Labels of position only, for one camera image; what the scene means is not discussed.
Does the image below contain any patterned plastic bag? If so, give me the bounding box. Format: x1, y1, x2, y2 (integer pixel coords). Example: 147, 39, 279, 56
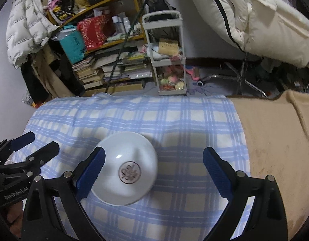
23, 90, 42, 108

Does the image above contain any beige flower blanket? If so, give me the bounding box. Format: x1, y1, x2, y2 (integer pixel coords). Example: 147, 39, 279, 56
226, 90, 309, 241

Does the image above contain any teal bag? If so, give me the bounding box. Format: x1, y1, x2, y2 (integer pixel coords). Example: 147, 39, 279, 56
58, 26, 86, 64

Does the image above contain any black printed bag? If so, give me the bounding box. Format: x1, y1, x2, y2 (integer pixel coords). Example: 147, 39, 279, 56
50, 0, 76, 22

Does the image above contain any white puffer jacket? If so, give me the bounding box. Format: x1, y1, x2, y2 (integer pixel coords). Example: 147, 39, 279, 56
6, 0, 60, 68

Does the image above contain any brown cardboard box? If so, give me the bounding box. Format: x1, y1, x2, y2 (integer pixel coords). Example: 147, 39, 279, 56
158, 38, 179, 56

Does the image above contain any cream puffer jacket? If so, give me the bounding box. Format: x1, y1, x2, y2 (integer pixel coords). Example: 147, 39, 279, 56
182, 0, 309, 68

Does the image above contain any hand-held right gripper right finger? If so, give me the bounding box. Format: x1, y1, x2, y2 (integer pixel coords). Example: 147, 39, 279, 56
203, 147, 288, 241

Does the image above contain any thin black rod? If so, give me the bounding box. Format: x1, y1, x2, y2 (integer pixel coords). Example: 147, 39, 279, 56
104, 0, 150, 94

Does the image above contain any red patterned bag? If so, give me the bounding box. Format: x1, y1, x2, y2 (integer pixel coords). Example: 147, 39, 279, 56
77, 15, 115, 51

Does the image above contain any metal chair base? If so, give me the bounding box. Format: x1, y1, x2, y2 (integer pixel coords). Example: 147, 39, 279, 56
202, 55, 268, 98

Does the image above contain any white rolling cart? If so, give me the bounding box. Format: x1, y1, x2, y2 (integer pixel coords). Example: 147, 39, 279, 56
141, 10, 187, 96

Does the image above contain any stack of books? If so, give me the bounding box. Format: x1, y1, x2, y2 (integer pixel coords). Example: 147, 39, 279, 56
72, 48, 153, 89

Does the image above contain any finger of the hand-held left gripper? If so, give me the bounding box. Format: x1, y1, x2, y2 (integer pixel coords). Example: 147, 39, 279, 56
0, 131, 36, 165
4, 141, 60, 176

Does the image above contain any black garment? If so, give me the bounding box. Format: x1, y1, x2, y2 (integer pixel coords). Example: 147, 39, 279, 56
20, 60, 48, 103

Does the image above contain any person's left hand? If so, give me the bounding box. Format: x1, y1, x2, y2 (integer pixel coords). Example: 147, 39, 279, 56
5, 201, 26, 234

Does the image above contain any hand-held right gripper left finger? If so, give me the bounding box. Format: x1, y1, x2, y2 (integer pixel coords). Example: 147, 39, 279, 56
21, 147, 106, 241

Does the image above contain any beige coat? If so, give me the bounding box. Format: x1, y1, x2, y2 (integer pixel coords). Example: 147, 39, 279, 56
32, 45, 80, 98

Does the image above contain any large white bowl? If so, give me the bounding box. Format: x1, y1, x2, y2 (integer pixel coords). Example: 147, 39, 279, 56
90, 132, 159, 206

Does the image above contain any blue plaid blanket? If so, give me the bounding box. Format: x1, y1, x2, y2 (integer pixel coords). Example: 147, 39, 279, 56
21, 93, 255, 241

